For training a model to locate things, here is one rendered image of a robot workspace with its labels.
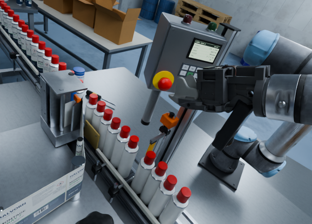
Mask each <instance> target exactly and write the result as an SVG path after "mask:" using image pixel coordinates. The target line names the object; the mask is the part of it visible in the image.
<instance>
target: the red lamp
mask: <svg viewBox="0 0 312 224"><path fill-rule="evenodd" d="M192 19H193V18H192V16H191V15H189V14H186V15H184V17H183V20H182V21H181V23H182V24H184V25H186V26H191V22H192Z"/></svg>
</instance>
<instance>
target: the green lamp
mask: <svg viewBox="0 0 312 224"><path fill-rule="evenodd" d="M216 28H217V24H216V23H214V22H210V23H209V24H208V27H207V28H206V29H205V30H206V31H208V32H210V33H215V30H216Z"/></svg>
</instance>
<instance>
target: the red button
mask: <svg viewBox="0 0 312 224"><path fill-rule="evenodd" d="M171 87H172V82H171V80H170V79H169V78H165V77H163V78H161V79H160V80H159V81H158V88H159V89H160V90H161V91H167V90H169V89H170V88H171Z"/></svg>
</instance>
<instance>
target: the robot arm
mask: <svg viewBox="0 0 312 224"><path fill-rule="evenodd" d="M243 60H244V61H245V62H246V63H247V64H249V65H250V66H239V65H233V66H228V64H226V65H221V66H209V67H205V68H203V69H198V70H197V79H196V80H195V78H194V76H193V75H188V76H186V78H185V79H184V78H183V77H179V78H178V79H177V80H176V86H175V93H171V94H169V98H170V99H171V100H173V101H174V102H175V103H177V104H178V105H179V106H182V107H185V108H187V109H192V110H201V111H205V112H215V113H220V112H226V113H230V112H231V111H232V113H231V114H230V116H229V117H228V119H227V120H226V122H225V124H224V125H223V127H222V128H221V129H220V130H219V131H218V132H217V133H216V135H215V139H214V140H213V142H212V146H214V147H215V148H214V149H213V150H212V151H211V153H210V159H211V161H212V163H213V164H214V165H215V166H216V167H217V168H218V169H219V170H221V171H223V172H227V173H231V172H234V171H235V169H236V168H237V166H238V163H239V160H240V158H242V159H243V160H244V161H246V162H247V163H248V164H249V165H250V166H252V167H253V168H254V169H255V170H256V171H257V172H258V173H260V174H261V175H263V176H264V177H266V178H270V177H272V176H274V175H275V174H277V173H278V172H279V171H280V170H282V169H283V167H284V166H285V165H286V161H285V159H286V154H287V153H288V152H289V151H290V150H291V149H292V148H293V147H294V146H295V145H296V144H297V143H298V142H299V141H300V140H301V139H302V138H303V137H304V136H306V135H307V134H308V133H309V132H310V131H311V130H312V49H310V48H307V47H305V46H303V45H300V44H298V43H296V42H294V41H291V40H289V39H287V38H284V37H282V36H280V34H278V33H273V32H270V31H268V30H262V31H260V32H258V33H257V34H256V35H255V36H254V37H253V38H252V40H251V41H250V42H249V44H248V46H247V47H246V49H245V52H244V55H243ZM252 92H253V93H252ZM252 112H254V114H255V116H256V117H264V118H265V117H267V118H268V119H273V120H279V121H284V122H283V123H282V124H281V126H280V127H279V128H278V129H277V130H276V131H275V132H274V133H273V135H272V136H271V137H270V138H269V139H268V140H263V141H261V142H260V141H258V140H257V135H256V134H255V132H254V131H253V130H251V129H249V128H247V127H245V126H243V124H244V123H245V121H246V120H247V119H248V117H249V116H250V115H251V113H252Z"/></svg>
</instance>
